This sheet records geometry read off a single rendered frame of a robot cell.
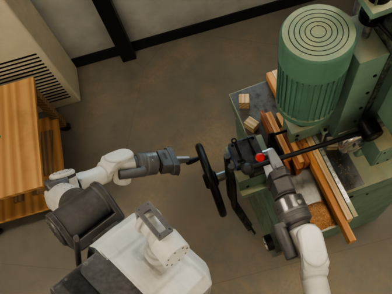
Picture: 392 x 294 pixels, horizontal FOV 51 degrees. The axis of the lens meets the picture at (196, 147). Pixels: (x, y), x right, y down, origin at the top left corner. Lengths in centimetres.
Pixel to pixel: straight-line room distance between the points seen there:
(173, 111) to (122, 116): 34
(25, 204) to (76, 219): 151
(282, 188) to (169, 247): 44
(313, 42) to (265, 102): 60
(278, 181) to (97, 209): 49
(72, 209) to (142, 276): 23
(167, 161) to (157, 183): 95
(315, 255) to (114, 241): 50
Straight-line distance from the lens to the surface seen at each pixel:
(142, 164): 148
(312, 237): 112
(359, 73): 113
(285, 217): 115
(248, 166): 116
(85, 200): 103
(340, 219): 138
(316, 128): 140
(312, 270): 112
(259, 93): 159
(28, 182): 213
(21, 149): 223
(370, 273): 234
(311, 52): 99
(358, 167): 160
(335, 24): 104
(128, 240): 97
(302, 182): 144
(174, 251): 84
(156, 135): 259
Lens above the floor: 226
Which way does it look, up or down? 64 degrees down
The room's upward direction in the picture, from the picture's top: 19 degrees counter-clockwise
